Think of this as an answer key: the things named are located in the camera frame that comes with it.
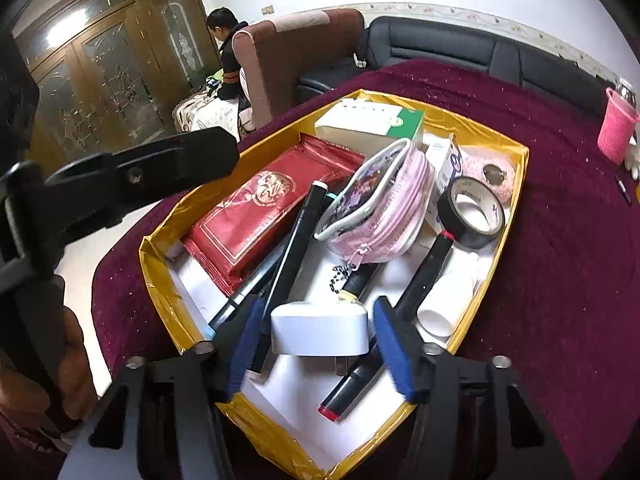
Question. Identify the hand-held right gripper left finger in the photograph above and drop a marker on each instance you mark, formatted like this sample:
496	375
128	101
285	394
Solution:
245	342

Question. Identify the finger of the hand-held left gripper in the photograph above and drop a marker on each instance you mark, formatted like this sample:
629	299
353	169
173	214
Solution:
165	160

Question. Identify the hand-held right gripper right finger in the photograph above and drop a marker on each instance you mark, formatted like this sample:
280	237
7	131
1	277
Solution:
396	347

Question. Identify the dark pen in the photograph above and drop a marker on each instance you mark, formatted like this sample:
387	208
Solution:
235	301

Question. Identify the black marker red cap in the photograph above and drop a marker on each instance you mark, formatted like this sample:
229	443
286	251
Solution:
350	385

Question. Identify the white paper roll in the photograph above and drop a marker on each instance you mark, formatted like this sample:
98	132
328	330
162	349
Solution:
450	300

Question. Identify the black marker yellow caps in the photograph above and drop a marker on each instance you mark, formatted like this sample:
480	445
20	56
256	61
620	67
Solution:
361	282

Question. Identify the white charger plug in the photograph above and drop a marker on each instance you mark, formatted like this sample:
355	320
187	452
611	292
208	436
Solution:
320	330

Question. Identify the gold-rimmed cardboard box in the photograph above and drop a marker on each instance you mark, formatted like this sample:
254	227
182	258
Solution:
300	410

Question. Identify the red foil packet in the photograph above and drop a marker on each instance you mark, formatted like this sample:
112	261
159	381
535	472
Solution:
250	210

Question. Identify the black marker pale cap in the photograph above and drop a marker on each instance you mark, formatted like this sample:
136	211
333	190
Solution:
295	240

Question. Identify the black tape roll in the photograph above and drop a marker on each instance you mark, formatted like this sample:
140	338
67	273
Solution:
448	221

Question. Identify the pink clear zipper pouch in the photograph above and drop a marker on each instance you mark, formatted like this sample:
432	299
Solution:
380	210

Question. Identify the white blue orange medicine box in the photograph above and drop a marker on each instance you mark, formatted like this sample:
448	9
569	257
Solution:
442	170

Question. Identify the person's left hand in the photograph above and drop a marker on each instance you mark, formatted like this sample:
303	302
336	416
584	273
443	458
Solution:
80	360

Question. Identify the beige patterned cloth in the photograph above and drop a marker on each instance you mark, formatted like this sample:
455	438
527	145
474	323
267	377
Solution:
210	110

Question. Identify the wooden glass-door wardrobe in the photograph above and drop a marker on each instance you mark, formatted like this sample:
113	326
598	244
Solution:
110	60

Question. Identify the brown armchair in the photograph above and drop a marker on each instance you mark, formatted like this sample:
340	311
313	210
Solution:
295	55

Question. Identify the maroon tablecloth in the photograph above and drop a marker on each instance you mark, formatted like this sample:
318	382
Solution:
565	270

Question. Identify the pink yarn ball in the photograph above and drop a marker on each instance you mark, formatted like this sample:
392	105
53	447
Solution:
471	165

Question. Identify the green white medicine box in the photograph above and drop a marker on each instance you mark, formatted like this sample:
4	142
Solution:
360	127

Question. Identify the small white object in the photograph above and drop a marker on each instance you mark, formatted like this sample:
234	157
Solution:
359	60

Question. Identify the small black stick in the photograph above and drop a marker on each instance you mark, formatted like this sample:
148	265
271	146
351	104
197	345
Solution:
623	190

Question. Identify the white plastic object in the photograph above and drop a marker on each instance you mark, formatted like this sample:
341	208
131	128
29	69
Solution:
633	157

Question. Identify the black leather sofa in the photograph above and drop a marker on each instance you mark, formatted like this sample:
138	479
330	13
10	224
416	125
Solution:
450	45

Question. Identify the clear bottle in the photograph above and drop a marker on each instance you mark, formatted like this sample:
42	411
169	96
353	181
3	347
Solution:
626	91

